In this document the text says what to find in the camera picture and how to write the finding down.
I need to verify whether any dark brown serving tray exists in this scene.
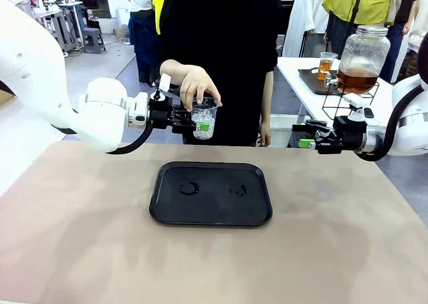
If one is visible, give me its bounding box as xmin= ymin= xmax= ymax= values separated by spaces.
xmin=297 ymin=68 xmax=342 ymax=96

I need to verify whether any grey plastic stool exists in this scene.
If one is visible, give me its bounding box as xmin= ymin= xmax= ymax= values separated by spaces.
xmin=82 ymin=26 xmax=107 ymax=54

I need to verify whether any person's right forearm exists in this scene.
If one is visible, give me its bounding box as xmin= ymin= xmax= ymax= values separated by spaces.
xmin=159 ymin=59 xmax=188 ymax=83

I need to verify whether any black wire dispenser stand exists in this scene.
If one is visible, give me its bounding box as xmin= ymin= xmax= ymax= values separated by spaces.
xmin=322 ymin=82 xmax=381 ymax=121

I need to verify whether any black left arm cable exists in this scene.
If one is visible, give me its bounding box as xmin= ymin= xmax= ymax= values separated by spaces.
xmin=49 ymin=120 xmax=154 ymax=155

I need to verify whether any black plastic tray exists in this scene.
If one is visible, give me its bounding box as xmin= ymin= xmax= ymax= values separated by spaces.
xmin=148 ymin=161 xmax=274 ymax=227

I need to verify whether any person's left hand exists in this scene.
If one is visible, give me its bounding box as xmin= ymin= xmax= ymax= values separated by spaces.
xmin=259 ymin=122 xmax=272 ymax=147

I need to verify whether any glass tea dispenser jar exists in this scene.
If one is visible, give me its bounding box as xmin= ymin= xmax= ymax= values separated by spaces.
xmin=326 ymin=25 xmax=391 ymax=95

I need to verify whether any mannequin with navy trousers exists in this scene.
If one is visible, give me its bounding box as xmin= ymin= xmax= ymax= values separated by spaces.
xmin=118 ymin=0 xmax=161 ymax=84

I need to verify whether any white workbench desk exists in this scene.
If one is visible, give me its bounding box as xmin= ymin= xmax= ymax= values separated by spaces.
xmin=33 ymin=1 xmax=84 ymax=58

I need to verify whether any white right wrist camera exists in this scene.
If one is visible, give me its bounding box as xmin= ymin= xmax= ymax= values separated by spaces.
xmin=343 ymin=94 xmax=375 ymax=122

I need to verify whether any yellow-green jacket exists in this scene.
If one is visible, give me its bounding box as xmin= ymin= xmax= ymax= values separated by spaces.
xmin=322 ymin=0 xmax=397 ymax=26

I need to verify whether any white side table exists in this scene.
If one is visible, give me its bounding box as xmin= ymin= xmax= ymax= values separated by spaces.
xmin=276 ymin=56 xmax=394 ymax=144

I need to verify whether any white hanging coat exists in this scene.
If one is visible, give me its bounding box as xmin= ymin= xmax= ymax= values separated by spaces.
xmin=284 ymin=0 xmax=330 ymax=58

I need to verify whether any clear plastic iced cup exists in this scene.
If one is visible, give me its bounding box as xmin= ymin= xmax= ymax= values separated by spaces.
xmin=319 ymin=51 xmax=338 ymax=82
xmin=191 ymin=97 xmax=220 ymax=140

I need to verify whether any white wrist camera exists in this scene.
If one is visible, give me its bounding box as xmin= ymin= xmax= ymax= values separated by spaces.
xmin=343 ymin=94 xmax=375 ymax=122
xmin=149 ymin=73 xmax=173 ymax=102

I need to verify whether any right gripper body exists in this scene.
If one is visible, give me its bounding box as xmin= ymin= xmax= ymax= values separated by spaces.
xmin=329 ymin=116 xmax=368 ymax=154

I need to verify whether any yellow hanging cloth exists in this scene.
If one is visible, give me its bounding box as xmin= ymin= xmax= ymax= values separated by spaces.
xmin=152 ymin=0 xmax=168 ymax=36

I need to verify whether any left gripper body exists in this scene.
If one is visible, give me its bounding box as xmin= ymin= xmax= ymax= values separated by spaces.
xmin=146 ymin=98 xmax=178 ymax=134

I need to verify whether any person in black shirt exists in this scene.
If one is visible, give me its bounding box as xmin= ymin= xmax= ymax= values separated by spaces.
xmin=155 ymin=0 xmax=284 ymax=148

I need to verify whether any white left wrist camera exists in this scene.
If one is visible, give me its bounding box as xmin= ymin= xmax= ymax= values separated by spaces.
xmin=149 ymin=73 xmax=173 ymax=102

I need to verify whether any person's right hand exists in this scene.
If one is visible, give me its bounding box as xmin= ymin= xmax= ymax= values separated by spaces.
xmin=179 ymin=66 xmax=223 ymax=113

